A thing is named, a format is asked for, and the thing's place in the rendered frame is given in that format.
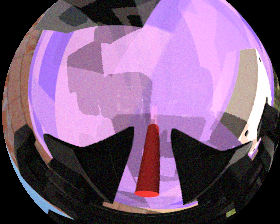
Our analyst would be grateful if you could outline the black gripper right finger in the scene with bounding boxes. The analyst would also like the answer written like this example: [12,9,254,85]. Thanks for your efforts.
[170,128,252,206]

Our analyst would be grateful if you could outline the red peg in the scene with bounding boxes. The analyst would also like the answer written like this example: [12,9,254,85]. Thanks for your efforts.
[135,123,160,197]

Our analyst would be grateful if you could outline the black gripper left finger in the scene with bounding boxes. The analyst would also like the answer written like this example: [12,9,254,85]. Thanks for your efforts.
[42,127,135,204]

